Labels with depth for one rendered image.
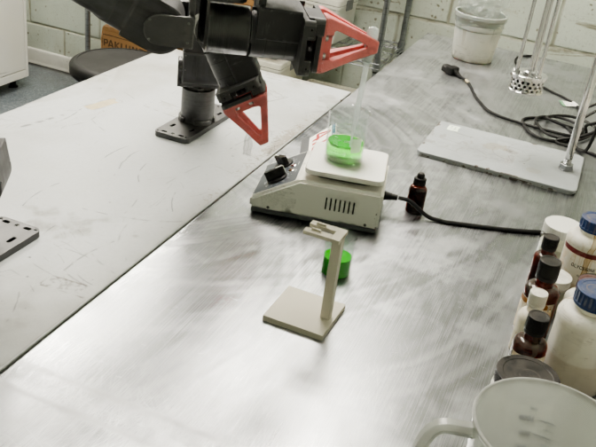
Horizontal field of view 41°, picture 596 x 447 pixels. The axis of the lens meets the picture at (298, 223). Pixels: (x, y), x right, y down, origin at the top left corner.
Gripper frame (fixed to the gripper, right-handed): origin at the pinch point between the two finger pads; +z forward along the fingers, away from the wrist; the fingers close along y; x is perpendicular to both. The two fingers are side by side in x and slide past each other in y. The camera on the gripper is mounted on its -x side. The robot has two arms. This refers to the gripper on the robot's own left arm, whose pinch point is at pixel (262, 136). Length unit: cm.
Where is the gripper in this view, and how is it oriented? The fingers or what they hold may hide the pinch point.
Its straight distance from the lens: 121.6
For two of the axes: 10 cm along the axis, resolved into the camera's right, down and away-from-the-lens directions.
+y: -0.3, -3.5, 9.4
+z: 3.8, 8.6, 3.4
